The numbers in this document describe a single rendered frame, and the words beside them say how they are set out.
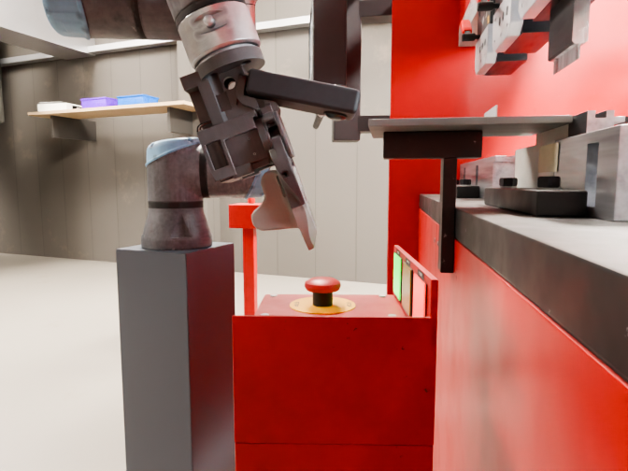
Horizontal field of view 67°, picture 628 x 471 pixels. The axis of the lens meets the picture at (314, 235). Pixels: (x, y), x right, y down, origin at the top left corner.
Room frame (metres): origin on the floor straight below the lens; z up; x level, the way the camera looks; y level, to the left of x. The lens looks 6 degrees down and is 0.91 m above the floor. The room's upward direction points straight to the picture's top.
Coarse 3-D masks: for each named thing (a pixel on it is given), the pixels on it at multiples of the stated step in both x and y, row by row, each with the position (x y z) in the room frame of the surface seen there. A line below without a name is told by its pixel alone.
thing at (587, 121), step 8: (584, 112) 0.59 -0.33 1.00; (592, 112) 0.58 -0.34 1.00; (600, 112) 0.60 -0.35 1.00; (608, 112) 0.58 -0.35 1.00; (576, 120) 0.62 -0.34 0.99; (584, 120) 0.59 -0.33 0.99; (592, 120) 0.58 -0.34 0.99; (600, 120) 0.58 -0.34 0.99; (608, 120) 0.58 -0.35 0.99; (568, 128) 0.64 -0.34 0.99; (576, 128) 0.62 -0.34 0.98; (584, 128) 0.59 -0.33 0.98; (592, 128) 0.58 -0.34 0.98; (600, 128) 0.58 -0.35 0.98; (568, 136) 0.64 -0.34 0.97
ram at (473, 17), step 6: (462, 0) 1.51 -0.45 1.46; (468, 0) 1.38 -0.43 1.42; (462, 6) 1.50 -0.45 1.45; (474, 6) 1.28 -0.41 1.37; (462, 12) 1.50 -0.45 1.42; (474, 12) 1.28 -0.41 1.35; (462, 18) 1.49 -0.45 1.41; (468, 18) 1.37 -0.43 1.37; (474, 18) 1.29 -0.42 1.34; (474, 24) 1.34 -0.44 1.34; (474, 30) 1.39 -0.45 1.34; (462, 42) 1.51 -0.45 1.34; (468, 42) 1.51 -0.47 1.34; (474, 42) 1.51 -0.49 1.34
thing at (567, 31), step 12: (564, 0) 0.70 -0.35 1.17; (576, 0) 0.66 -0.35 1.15; (588, 0) 0.66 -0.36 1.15; (552, 12) 0.75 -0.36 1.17; (564, 12) 0.69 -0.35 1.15; (576, 12) 0.66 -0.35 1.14; (588, 12) 0.66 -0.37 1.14; (552, 24) 0.74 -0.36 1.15; (564, 24) 0.69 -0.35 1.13; (576, 24) 0.66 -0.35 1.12; (588, 24) 0.66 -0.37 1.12; (552, 36) 0.74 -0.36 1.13; (564, 36) 0.69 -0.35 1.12; (576, 36) 0.66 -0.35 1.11; (588, 36) 0.66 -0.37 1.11; (552, 48) 0.74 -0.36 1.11; (564, 48) 0.69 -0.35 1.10; (576, 48) 0.67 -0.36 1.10; (552, 60) 0.75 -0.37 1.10; (564, 60) 0.71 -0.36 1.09; (576, 60) 0.67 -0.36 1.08
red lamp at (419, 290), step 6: (414, 276) 0.41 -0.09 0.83; (414, 282) 0.41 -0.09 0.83; (420, 282) 0.39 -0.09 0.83; (414, 288) 0.41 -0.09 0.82; (420, 288) 0.39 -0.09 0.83; (414, 294) 0.41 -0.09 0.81; (420, 294) 0.39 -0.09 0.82; (414, 300) 0.41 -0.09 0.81; (420, 300) 0.39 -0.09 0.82; (414, 306) 0.41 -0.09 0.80; (420, 306) 0.38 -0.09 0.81; (414, 312) 0.41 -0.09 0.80; (420, 312) 0.38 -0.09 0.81
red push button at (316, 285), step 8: (312, 280) 0.50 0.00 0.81; (320, 280) 0.49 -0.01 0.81; (328, 280) 0.50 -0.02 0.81; (336, 280) 0.50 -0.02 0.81; (312, 288) 0.49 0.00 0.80; (320, 288) 0.49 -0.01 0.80; (328, 288) 0.49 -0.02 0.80; (336, 288) 0.49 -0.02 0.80; (312, 296) 0.50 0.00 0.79; (320, 296) 0.49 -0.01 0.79; (328, 296) 0.50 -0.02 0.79; (312, 304) 0.50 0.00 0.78; (320, 304) 0.49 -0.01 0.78; (328, 304) 0.50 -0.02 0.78
